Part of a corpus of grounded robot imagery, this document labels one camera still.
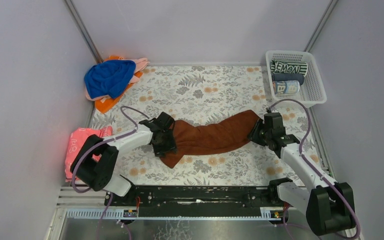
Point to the dark blue rolled towel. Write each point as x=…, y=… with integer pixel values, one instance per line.
x=279, y=77

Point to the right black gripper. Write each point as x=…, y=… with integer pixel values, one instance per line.
x=259, y=133

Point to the white plastic basket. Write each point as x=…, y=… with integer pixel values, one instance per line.
x=312, y=92

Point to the orange blue rabbit towel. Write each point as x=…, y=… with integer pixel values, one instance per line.
x=286, y=88

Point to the light pink towel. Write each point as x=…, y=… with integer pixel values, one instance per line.
x=139, y=64

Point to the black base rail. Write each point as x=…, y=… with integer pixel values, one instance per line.
x=197, y=201

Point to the floral table mat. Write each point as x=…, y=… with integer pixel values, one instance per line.
x=198, y=95

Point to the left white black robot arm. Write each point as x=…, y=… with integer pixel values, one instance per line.
x=95, y=163

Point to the brown towel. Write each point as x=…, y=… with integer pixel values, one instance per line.
x=218, y=138

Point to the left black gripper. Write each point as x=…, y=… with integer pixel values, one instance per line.
x=167, y=136

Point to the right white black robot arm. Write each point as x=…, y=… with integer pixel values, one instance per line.
x=327, y=204

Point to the pink patterned towel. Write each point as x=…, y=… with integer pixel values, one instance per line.
x=75, y=142

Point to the striped lemon rolled towel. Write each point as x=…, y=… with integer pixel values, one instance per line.
x=279, y=66

